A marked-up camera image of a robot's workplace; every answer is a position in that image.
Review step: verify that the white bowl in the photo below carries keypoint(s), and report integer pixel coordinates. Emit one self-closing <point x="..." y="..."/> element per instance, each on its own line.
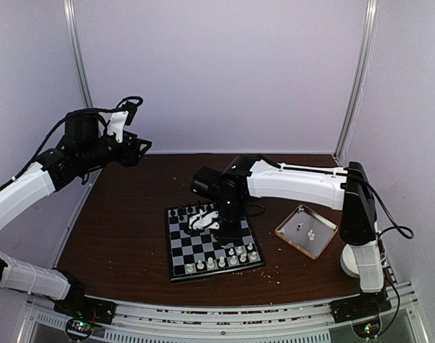
<point x="348" y="262"/>

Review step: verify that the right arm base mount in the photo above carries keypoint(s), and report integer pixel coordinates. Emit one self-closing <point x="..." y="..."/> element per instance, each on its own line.
<point x="363" y="314"/>

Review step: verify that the right aluminium frame post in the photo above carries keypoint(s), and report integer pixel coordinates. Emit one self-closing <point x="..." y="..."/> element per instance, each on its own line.
<point x="356" y="94"/>

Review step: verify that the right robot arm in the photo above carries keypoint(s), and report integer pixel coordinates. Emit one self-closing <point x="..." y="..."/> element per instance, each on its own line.
<point x="344" y="190"/>

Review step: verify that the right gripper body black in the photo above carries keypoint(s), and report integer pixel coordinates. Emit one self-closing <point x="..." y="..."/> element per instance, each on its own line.
<point x="235" y="231"/>

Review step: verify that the aluminium frame post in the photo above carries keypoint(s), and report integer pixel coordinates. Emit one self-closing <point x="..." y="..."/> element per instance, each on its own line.
<point x="72" y="27"/>
<point x="356" y="94"/>

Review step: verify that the white piece passed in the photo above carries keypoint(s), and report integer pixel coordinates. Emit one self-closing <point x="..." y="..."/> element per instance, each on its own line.
<point x="200" y="265"/>

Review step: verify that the left aluminium frame post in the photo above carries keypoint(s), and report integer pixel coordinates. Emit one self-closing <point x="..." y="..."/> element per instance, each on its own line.
<point x="72" y="27"/>

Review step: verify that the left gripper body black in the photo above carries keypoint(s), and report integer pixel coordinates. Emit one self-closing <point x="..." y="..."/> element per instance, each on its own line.
<point x="127" y="158"/>

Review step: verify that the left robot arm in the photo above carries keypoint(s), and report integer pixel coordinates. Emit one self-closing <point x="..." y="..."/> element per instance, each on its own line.
<point x="93" y="139"/>

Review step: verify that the white chess piece tall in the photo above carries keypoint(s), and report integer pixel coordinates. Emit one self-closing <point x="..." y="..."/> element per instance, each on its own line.
<point x="222" y="261"/>

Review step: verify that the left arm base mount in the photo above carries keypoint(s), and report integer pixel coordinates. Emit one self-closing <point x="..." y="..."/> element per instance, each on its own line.
<point x="86" y="318"/>

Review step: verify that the white corner rook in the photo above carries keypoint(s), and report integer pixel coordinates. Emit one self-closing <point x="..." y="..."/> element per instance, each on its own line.
<point x="190" y="268"/>

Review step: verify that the metal wooden tray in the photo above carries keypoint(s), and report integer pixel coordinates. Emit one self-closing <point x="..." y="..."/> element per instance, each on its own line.
<point x="324" y="230"/>

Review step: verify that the black white chessboard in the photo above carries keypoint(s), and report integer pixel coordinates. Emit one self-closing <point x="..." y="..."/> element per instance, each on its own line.
<point x="188" y="247"/>

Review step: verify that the white bishop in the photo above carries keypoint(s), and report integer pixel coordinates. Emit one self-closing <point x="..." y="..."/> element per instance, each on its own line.
<point x="210" y="264"/>

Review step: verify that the front aluminium rail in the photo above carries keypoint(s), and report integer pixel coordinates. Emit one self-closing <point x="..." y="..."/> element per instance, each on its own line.
<point x="310" y="321"/>

